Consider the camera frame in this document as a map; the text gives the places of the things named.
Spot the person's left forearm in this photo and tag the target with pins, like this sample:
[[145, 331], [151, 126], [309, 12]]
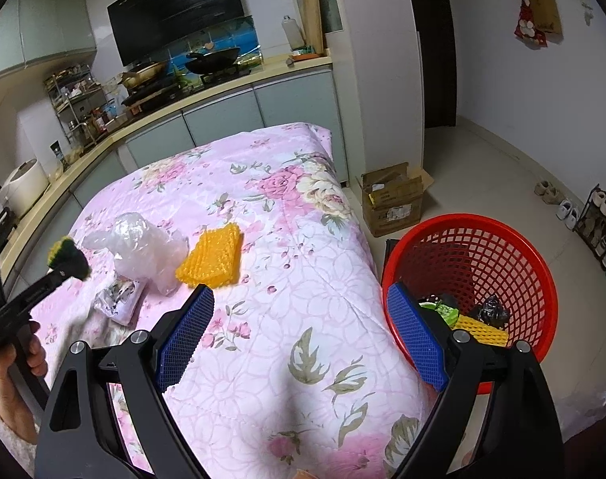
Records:
[[8, 434]]

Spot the black shoe rack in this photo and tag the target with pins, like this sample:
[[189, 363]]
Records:
[[600, 224]]

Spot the black wok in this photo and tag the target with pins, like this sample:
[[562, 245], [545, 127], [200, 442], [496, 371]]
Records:
[[213, 57]]

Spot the metal spice rack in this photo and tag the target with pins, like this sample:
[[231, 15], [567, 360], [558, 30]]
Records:
[[78, 105]]

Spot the black plastic bag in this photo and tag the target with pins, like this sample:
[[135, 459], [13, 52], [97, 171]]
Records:
[[492, 309]]

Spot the person's left hand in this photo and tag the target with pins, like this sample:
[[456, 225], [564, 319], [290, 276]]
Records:
[[33, 357]]

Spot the red plastic basket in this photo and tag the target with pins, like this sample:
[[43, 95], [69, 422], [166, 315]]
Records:
[[462, 219]]

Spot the brown hanging paper bag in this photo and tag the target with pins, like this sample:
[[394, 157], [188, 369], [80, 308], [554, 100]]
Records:
[[545, 7]]

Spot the pink floral blanket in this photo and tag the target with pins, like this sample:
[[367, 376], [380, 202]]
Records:
[[308, 309]]

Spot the silver printed wrapper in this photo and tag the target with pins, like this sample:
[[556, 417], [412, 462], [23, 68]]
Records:
[[118, 299]]

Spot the beige shoes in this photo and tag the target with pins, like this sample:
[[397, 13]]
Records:
[[547, 192]]

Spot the curled yellow foam net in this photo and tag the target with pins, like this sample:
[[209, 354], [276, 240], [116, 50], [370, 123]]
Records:
[[482, 332]]

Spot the yellow green foam net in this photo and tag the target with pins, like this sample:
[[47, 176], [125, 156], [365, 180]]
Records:
[[70, 259]]

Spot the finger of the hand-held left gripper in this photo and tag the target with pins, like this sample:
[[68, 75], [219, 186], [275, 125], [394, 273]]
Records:
[[43, 287]]

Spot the black range hood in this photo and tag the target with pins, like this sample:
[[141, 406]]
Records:
[[178, 10]]

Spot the green wrapper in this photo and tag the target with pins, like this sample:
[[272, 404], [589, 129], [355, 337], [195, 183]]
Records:
[[445, 312]]

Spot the clear plastic bag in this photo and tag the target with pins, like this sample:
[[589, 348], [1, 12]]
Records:
[[138, 254]]

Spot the red hanging cloth bag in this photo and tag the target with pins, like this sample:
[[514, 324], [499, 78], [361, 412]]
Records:
[[530, 27]]

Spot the white bottle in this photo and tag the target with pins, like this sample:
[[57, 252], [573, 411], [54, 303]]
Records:
[[293, 32]]

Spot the white shoes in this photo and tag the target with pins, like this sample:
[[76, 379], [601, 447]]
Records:
[[567, 209]]

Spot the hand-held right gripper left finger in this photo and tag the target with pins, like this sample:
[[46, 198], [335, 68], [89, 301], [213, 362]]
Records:
[[185, 334]]

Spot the cardboard box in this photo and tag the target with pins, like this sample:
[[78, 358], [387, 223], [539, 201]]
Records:
[[392, 199]]

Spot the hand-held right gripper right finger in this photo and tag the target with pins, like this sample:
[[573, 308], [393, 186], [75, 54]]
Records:
[[415, 334]]

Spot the golden frying pan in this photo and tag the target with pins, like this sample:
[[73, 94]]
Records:
[[143, 75]]

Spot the white rice cooker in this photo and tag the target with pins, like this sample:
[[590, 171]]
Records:
[[23, 184]]

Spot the flat yellow foam net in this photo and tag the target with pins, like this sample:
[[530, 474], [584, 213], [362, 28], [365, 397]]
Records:
[[213, 259]]

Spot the grey kitchen cabinets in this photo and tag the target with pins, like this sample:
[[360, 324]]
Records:
[[223, 110]]

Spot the wooden cutting board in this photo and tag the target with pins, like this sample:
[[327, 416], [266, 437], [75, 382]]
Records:
[[313, 15]]

